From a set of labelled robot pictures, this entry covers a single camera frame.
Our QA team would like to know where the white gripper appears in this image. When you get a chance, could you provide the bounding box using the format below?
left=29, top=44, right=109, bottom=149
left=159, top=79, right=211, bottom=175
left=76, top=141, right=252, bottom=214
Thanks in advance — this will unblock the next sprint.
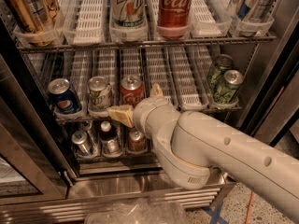
left=107, top=83, right=180, bottom=139

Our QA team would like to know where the red coke can shelf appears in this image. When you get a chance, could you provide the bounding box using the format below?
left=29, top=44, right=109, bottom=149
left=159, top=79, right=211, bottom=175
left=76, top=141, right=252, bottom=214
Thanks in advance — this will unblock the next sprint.
left=121, top=75, right=144, bottom=106

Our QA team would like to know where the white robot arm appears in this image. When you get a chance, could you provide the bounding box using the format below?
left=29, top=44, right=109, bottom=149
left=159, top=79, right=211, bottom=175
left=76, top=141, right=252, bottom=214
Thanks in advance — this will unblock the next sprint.
left=107, top=86, right=299, bottom=222

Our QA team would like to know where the brown can bottom shelf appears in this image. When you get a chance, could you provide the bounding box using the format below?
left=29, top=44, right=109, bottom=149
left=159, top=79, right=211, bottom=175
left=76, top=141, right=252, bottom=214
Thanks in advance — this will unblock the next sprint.
left=128, top=128, right=147, bottom=153

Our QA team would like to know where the white green soda can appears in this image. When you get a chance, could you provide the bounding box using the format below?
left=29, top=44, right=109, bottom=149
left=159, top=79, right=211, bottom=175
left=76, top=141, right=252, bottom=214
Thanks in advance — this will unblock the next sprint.
left=88, top=76, right=112, bottom=110

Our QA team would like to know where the silver can bottom left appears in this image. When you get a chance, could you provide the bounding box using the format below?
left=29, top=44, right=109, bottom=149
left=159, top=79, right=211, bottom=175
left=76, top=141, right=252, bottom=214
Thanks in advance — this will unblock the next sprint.
left=72, top=130, right=92, bottom=156

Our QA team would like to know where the blue pepsi can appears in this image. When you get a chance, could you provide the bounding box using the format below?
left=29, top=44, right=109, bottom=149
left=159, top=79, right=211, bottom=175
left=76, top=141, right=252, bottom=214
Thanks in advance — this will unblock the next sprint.
left=48, top=78, right=81, bottom=114

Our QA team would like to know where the green can front right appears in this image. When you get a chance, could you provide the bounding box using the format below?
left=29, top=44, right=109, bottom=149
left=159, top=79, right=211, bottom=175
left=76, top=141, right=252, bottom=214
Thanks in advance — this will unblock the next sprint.
left=213, top=70, right=244, bottom=104

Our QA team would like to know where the stainless steel fridge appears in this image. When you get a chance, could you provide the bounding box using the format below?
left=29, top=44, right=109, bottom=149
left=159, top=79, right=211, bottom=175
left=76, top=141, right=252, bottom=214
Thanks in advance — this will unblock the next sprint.
left=1, top=0, right=299, bottom=224

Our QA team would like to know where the red coca-cola can top shelf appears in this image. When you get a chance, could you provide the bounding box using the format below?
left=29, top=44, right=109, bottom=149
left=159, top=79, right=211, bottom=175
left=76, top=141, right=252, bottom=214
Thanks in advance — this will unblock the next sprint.
left=157, top=0, right=192, bottom=39

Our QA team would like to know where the green can rear right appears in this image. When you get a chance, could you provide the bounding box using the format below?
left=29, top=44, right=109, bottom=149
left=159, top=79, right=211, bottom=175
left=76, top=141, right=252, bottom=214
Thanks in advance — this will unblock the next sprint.
left=206, top=54, right=234, bottom=90

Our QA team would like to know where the white 7up can top shelf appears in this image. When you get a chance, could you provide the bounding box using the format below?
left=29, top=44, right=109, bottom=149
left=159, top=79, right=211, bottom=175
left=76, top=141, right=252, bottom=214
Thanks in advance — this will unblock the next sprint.
left=110, top=0, right=145, bottom=29

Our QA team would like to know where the fridge glass door left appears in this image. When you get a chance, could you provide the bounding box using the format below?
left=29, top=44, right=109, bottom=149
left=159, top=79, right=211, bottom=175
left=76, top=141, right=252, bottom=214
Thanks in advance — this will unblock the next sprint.
left=0, top=21, right=76, bottom=205

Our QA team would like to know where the gold can top left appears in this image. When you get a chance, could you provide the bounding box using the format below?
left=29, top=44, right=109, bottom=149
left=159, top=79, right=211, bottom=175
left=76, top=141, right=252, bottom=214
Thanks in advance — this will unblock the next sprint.
left=5, top=0, right=62, bottom=47

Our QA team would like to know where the blue silver can top right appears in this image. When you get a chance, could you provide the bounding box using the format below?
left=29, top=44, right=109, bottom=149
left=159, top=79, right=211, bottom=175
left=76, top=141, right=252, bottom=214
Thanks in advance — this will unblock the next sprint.
left=227, top=0, right=274, bottom=22

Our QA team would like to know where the dark bottle white cap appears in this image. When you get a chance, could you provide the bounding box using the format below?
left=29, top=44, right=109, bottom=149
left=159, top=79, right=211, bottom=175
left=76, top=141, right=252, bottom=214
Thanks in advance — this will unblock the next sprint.
left=99, top=121, right=120, bottom=154

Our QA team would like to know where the clear plastic bag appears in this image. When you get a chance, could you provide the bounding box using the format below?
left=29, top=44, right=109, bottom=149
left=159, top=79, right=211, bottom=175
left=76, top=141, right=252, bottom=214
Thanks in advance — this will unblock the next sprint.
left=84, top=199, right=187, bottom=224

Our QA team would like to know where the blue tape cross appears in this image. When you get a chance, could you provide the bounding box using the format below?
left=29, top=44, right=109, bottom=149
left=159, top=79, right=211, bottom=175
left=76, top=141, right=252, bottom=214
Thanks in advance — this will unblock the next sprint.
left=204, top=203, right=229, bottom=224

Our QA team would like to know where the orange cable on floor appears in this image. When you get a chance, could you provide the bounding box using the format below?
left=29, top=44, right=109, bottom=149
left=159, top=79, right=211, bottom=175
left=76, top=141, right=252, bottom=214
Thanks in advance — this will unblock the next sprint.
left=244, top=190, right=256, bottom=224

